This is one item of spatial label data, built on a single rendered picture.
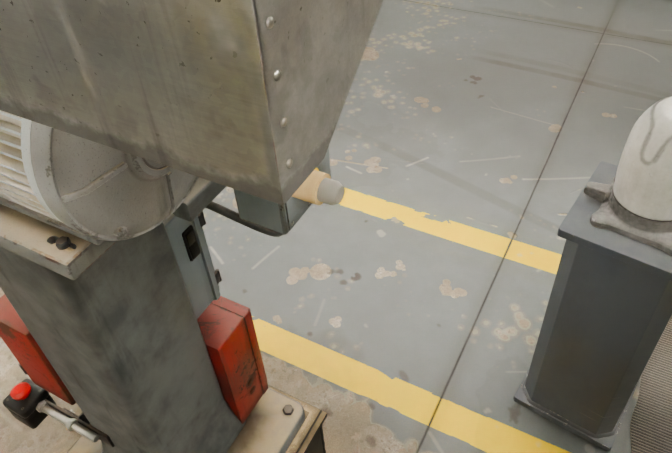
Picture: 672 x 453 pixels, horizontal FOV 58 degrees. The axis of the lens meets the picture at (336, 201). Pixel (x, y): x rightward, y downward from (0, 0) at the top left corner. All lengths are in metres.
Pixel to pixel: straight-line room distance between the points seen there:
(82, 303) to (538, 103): 2.47
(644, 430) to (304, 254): 1.20
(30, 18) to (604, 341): 1.40
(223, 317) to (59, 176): 0.73
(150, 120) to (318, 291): 1.76
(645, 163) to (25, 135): 1.06
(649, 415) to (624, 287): 0.64
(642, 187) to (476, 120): 1.65
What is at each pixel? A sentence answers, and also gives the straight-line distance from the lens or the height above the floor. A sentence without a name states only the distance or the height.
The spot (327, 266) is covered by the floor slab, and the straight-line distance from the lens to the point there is 2.20.
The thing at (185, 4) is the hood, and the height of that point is 1.51.
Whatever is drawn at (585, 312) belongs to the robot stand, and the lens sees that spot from 1.54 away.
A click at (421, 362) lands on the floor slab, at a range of 1.95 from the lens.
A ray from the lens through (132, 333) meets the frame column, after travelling 1.07.
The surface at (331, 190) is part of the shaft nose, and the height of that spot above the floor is 1.26.
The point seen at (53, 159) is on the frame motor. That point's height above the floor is 1.29.
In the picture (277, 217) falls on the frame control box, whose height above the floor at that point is 0.96.
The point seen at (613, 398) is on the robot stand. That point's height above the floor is 0.21.
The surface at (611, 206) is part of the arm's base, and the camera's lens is 1.41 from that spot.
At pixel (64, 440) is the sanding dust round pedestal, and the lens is 2.03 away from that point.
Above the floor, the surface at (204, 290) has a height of 0.71.
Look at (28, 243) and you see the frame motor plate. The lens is 0.84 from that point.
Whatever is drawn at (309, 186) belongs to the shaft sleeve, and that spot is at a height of 1.26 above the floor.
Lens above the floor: 1.64
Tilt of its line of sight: 42 degrees down
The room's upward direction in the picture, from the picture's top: 4 degrees counter-clockwise
